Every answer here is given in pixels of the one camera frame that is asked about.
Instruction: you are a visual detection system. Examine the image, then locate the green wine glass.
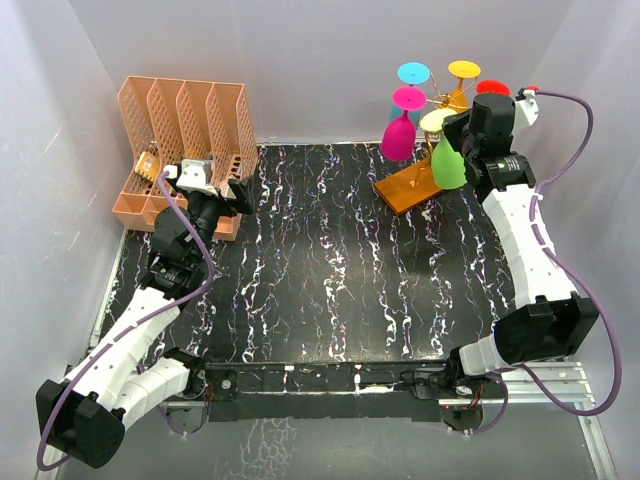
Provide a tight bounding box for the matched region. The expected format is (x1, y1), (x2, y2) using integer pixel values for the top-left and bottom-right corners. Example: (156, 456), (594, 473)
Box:
(419, 108), (466, 190)

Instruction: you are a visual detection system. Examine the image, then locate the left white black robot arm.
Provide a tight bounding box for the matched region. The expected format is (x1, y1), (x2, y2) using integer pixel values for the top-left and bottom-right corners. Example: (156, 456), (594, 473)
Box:
(36, 170), (255, 471)

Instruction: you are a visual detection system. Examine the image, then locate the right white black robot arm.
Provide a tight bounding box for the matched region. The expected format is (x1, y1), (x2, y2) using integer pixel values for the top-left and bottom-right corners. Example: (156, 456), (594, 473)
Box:
(444, 93), (599, 397)

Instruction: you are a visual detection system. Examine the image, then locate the orange wine glass rear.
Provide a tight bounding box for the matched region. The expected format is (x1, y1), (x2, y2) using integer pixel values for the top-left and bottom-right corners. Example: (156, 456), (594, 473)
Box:
(441, 60), (482, 113)

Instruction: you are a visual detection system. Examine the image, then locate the red wine glass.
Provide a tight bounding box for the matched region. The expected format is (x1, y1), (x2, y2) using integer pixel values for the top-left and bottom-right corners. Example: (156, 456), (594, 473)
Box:
(476, 79), (511, 96)

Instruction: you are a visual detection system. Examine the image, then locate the magenta wine glass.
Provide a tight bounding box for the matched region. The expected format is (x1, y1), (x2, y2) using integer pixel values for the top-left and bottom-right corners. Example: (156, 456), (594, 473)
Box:
(380, 86), (427, 162)

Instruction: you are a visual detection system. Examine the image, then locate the cyan wine glass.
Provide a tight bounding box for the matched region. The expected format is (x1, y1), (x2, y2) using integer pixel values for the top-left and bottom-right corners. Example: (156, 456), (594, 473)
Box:
(389, 62), (431, 129)

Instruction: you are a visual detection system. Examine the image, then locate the yellow tag in organizer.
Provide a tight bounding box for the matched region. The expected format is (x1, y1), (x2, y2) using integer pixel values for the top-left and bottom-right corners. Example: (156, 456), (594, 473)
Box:
(134, 151), (161, 182)

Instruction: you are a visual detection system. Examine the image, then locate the peach plastic file organizer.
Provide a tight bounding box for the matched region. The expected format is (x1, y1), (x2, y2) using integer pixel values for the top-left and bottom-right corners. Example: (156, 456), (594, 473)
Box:
(112, 76), (259, 232)

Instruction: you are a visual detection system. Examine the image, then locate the black front base bar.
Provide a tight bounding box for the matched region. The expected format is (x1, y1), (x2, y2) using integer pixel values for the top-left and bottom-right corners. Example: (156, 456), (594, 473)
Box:
(200, 361), (453, 422)

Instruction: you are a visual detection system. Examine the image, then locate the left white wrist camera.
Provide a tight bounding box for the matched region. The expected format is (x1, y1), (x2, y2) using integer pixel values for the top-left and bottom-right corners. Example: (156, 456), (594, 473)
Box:
(162, 159), (219, 197)

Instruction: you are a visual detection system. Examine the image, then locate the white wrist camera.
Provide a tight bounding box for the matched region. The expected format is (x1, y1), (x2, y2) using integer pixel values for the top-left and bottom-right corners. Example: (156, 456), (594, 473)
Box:
(162, 159), (219, 197)
(514, 86), (539, 131)

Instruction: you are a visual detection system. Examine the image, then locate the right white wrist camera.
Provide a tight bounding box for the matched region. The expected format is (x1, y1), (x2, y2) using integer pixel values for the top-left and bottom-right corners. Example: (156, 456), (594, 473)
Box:
(514, 86), (539, 131)

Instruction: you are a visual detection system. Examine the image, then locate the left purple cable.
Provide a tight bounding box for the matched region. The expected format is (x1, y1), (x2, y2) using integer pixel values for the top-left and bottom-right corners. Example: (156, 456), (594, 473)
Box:
(37, 169), (216, 471)

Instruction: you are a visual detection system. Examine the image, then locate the purple cable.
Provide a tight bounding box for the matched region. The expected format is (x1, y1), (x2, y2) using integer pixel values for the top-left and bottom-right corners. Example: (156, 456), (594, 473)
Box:
(444, 88), (626, 436)
(37, 169), (216, 471)

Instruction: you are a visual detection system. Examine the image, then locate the gold wire glass rack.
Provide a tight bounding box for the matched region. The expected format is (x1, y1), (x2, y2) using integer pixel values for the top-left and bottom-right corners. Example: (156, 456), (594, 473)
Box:
(373, 69), (471, 217)

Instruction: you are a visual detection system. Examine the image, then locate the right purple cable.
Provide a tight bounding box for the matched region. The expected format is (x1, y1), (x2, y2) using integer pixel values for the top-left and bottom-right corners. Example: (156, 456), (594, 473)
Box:
(444, 88), (626, 436)

